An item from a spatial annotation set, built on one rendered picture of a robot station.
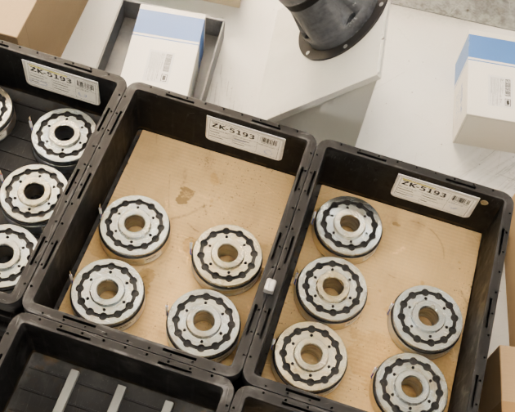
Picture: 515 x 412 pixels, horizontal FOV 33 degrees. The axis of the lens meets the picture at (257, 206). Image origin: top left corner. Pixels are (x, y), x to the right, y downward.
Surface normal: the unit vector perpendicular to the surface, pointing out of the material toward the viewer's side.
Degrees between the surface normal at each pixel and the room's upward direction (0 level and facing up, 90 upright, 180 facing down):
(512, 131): 90
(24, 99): 0
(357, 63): 47
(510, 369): 0
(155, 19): 0
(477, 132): 90
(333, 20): 62
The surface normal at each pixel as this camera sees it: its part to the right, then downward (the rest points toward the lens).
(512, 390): 0.09, -0.51
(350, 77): -0.66, -0.48
